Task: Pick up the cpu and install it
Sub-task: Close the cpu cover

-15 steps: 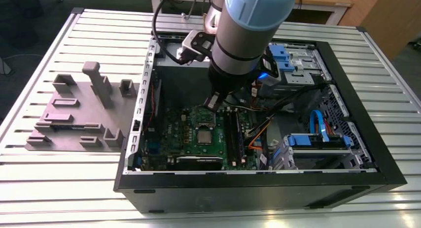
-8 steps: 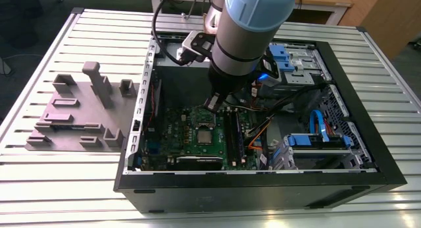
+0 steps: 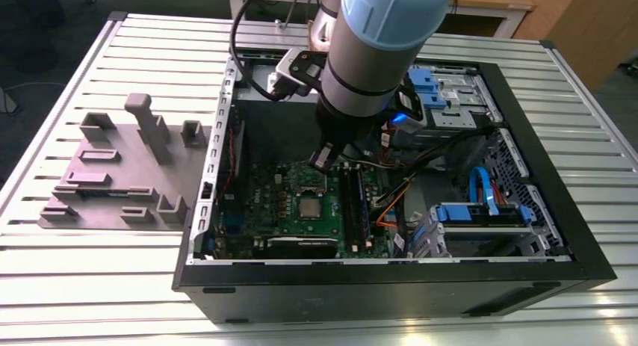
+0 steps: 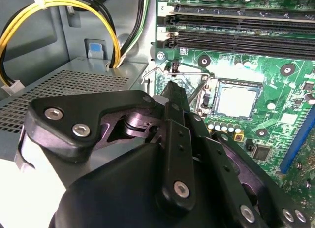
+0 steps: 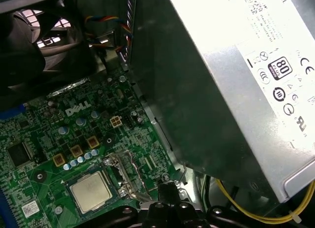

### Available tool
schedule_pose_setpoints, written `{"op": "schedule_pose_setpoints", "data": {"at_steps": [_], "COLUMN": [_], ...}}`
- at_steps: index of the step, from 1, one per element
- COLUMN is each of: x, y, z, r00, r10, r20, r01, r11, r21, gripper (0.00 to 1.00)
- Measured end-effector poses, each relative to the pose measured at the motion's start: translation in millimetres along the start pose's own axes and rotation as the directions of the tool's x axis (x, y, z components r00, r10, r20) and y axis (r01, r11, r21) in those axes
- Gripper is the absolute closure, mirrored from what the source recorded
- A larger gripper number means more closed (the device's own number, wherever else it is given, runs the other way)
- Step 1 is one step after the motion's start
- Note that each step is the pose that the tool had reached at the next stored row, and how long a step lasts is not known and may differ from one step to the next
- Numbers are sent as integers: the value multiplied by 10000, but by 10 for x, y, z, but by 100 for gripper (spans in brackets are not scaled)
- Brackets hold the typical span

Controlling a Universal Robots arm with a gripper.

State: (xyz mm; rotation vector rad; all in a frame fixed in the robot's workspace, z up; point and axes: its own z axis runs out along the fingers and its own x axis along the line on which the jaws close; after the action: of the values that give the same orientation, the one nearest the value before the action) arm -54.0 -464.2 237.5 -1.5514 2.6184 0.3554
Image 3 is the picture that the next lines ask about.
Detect CPU with silver top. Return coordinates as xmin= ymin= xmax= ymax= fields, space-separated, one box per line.
xmin=297 ymin=196 xmax=324 ymax=219

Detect CPU socket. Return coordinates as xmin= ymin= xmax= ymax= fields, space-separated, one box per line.
xmin=293 ymin=194 xmax=328 ymax=223

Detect grey power supply unit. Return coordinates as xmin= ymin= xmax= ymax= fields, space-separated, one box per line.
xmin=232 ymin=64 xmax=324 ymax=166

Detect silver drive cage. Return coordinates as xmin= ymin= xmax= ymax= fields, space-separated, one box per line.
xmin=397 ymin=64 xmax=503 ymax=149

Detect green motherboard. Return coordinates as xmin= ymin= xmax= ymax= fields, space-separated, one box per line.
xmin=208 ymin=157 xmax=395 ymax=260

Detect hard disk in blue carrier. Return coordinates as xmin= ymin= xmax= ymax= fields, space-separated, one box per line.
xmin=431 ymin=203 xmax=533 ymax=228

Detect blue plastic strips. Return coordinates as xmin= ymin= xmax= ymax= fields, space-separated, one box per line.
xmin=403 ymin=210 xmax=427 ymax=258

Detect black graphics card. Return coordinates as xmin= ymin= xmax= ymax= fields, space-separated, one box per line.
xmin=250 ymin=235 xmax=340 ymax=260

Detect silver disk bay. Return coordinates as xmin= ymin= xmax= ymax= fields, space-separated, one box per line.
xmin=427 ymin=203 xmax=568 ymax=258

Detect black PC case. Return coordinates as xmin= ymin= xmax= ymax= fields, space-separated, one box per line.
xmin=170 ymin=45 xmax=619 ymax=324

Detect grey parts rack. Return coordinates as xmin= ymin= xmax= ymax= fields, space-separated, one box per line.
xmin=37 ymin=93 xmax=210 ymax=231

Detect dark RAM stick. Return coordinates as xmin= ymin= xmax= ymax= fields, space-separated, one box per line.
xmin=73 ymin=188 xmax=136 ymax=199

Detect wooden cabinet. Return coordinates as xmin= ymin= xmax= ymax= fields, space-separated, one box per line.
xmin=515 ymin=0 xmax=638 ymax=95

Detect black chair base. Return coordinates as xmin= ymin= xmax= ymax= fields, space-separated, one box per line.
xmin=616 ymin=53 xmax=638 ymax=77

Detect white black wire bundle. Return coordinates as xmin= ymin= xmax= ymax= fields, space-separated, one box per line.
xmin=343 ymin=151 xmax=405 ymax=171

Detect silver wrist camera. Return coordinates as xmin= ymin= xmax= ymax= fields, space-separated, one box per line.
xmin=266 ymin=48 xmax=325 ymax=101
xmin=392 ymin=113 xmax=428 ymax=135

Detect blue plastic drive bracket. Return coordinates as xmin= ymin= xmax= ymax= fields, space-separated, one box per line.
xmin=405 ymin=67 xmax=448 ymax=111

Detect orange data cable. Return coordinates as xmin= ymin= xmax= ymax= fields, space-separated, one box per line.
xmin=372 ymin=206 xmax=400 ymax=229

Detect coloured fan wire bundle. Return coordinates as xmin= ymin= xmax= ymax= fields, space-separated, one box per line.
xmin=221 ymin=126 xmax=241 ymax=200

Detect coloured disk power wire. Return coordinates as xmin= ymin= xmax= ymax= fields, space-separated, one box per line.
xmin=476 ymin=176 xmax=512 ymax=209

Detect black camera cable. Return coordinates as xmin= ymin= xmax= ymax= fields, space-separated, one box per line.
xmin=229 ymin=0 xmax=280 ymax=101

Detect blue data wire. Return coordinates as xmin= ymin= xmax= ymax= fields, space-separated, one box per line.
xmin=468 ymin=166 xmax=501 ymax=217

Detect wooden desk white frame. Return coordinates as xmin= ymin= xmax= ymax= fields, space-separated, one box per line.
xmin=73 ymin=0 xmax=537 ymax=39

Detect white floor cable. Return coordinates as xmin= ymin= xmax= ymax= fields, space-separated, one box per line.
xmin=0 ymin=81 xmax=69 ymax=117

